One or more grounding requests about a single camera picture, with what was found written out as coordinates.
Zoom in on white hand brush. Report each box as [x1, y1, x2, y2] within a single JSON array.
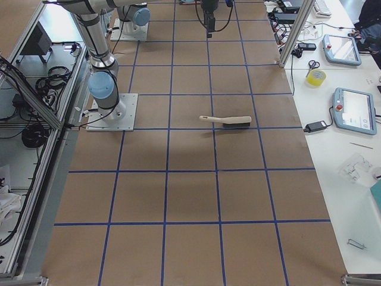
[[199, 116, 252, 129]]

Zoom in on far teach pendant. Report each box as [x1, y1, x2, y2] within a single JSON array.
[[322, 35, 362, 66]]

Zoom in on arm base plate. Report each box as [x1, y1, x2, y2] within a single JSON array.
[[110, 18, 149, 42], [86, 94, 138, 132]]

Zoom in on black power adapter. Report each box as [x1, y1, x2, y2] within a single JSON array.
[[304, 120, 328, 133]]

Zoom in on aluminium frame post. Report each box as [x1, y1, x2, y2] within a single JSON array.
[[279, 0, 314, 68]]

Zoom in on yellow tape roll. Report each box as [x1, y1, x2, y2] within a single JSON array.
[[306, 69, 326, 87]]

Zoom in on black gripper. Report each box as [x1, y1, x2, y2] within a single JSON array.
[[201, 0, 218, 38]]

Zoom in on teach pendant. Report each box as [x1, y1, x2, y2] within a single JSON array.
[[333, 88, 377, 135], [322, 35, 362, 66]]

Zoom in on near teach pendant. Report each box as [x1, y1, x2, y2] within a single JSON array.
[[333, 88, 377, 135]]

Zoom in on black handled scissors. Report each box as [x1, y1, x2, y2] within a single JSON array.
[[308, 60, 320, 70]]

